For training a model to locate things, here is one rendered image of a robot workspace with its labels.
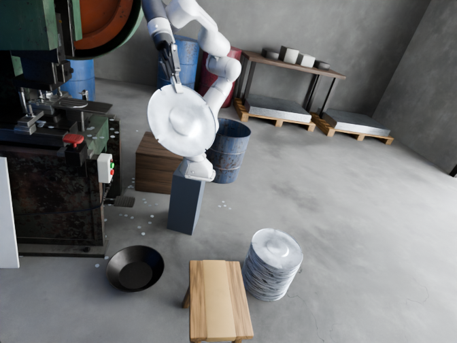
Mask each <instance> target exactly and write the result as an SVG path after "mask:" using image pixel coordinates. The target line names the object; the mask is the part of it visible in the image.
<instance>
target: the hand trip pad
mask: <svg viewBox="0 0 457 343"><path fill-rule="evenodd" d="M83 139H84V136H83V135H76V134H67V135H65V136H64V138H63V141H64V142H65V143H72V147H74V148H75V147H76V144H80V143H81V142H82V141H83Z"/></svg>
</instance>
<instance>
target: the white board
mask: <svg viewBox="0 0 457 343"><path fill-rule="evenodd" d="M19 267H20V266H19V260H18V249H17V243H16V232H15V226H14V215H13V209H12V198H11V192H10V181H9V175H8V169H7V158H6V157H0V268H19Z"/></svg>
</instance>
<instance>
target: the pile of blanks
mask: <svg viewBox="0 0 457 343"><path fill-rule="evenodd" d="M252 244H253V243H252V241H251V243H250V247H249V250H248V253H247V255H246V259H245V261H244V263H243V267H242V270H241V275H242V278H243V285H244V287H245V288H246V290H247V291H248V292H249V293H250V294H251V295H253V296H254V297H256V298H258V299H260V300H263V301H276V300H279V299H280V298H282V297H283V296H284V295H285V293H286V291H287V289H288V287H289V285H290V283H291V282H292V279H293V278H294V276H295V274H296V272H297V270H298V269H299V267H300V265H299V266H297V267H296V268H294V269H287V270H284V269H280V268H279V269H277V268H274V267H271V266H270V265H267V264H266V263H264V262H263V261H262V260H261V259H259V257H258V256H257V255H256V253H255V252H254V249H253V247H252Z"/></svg>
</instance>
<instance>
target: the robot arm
mask: <svg viewBox="0 0 457 343"><path fill-rule="evenodd" d="M141 7H142V10H143V14H144V16H145V19H146V21H147V28H148V31H149V34H150V37H151V40H153V42H154V46H155V48H156V49H157V50H158V51H159V52H160V57H161V60H160V61H159V62H158V64H159V65H160V66H161V68H162V71H163V73H164V75H165V77H166V79H167V80H170V81H171V84H174V87H175V91H176V93H184V92H183V89H182V85H181V82H180V78H179V72H181V69H180V62H179V59H178V54H177V45H175V44H174V43H175V40H174V37H173V35H175V34H176V33H177V32H178V31H179V30H180V29H181V28H182V27H183V26H185V25H186V24H187V23H188V22H190V21H191V20H196V21H198V22H199V23H200V24H201V25H202V27H201V28H200V30H199V33H198V44H199V46H200V48H201V49H202V50H203V51H205V52H207V53H208V57H207V59H206V69H207V70H208V72H210V73H212V74H215V75H217V76H218V79H217V80H216V81H215V82H214V83H213V84H212V85H211V86H210V88H209V90H208V91H207V92H206V94H205V95H204V96H203V98H204V100H205V102H206V104H205V105H208V106H209V107H210V108H211V110H212V112H213V114H214V118H215V121H216V132H217V130H218V127H219V124H218V119H217V115H218V111H219V109H220V107H221V105H222V104H223V103H224V101H225V99H226V98H227V96H228V95H229V93H230V90H231V87H232V82H234V81H235V79H237V77H238V76H239V74H240V72H241V64H240V62H239V61H238V60H236V59H232V58H230V57H227V54H228V53H229V50H230V43H229V41H228V40H227V39H226V38H225V37H224V36H223V35H222V34H221V33H219V32H218V28H217V24H216V23H215V22H214V20H213V19H212V18H211V17H210V16H209V15H208V14H207V13H206V12H205V11H204V10H203V9H202V8H201V7H200V6H199V4H198V3H197V2H196V1H195V0H172V1H171V2H170V3H169V5H165V4H164V3H163V1H162V0H141ZM180 171H181V173H182V174H183V175H184V176H185V178H188V179H193V180H201V181H206V182H211V181H212V180H213V179H214V177H215V175H216V172H215V171H214V170H213V166H212V164H211V163H210V162H209V161H208V160H207V159H206V154H205V153H203V154H200V155H198V156H195V157H183V161H182V165H181V167H180Z"/></svg>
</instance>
